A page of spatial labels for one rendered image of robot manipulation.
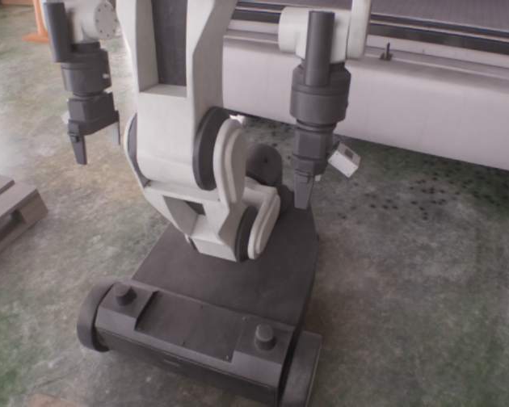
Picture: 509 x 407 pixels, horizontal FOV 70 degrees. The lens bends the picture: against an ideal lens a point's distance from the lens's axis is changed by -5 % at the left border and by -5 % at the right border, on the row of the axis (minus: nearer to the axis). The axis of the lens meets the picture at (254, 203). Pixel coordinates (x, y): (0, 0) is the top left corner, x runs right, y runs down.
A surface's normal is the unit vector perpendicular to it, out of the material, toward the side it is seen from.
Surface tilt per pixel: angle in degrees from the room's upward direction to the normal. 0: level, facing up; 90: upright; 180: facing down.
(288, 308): 0
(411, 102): 86
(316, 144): 78
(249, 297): 0
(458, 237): 0
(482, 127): 88
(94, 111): 90
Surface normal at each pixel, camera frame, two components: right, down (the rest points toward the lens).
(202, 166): 0.43, 0.49
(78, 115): -0.33, 0.47
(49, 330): -0.04, -0.75
